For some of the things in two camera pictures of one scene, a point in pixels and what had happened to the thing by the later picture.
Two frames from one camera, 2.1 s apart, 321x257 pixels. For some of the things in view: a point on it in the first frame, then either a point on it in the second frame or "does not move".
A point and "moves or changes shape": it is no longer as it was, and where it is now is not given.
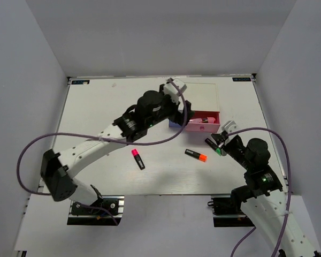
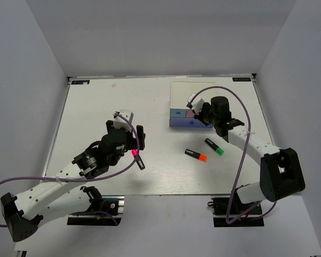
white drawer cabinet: x=203 y=96 does not move
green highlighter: x=214 y=146 does not move
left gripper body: x=172 y=107 → x=131 y=143
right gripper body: x=235 y=149 → x=206 y=115
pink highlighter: x=138 y=159 does not move
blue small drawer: x=173 y=125 moves or changes shape
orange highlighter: x=197 y=156 does not move
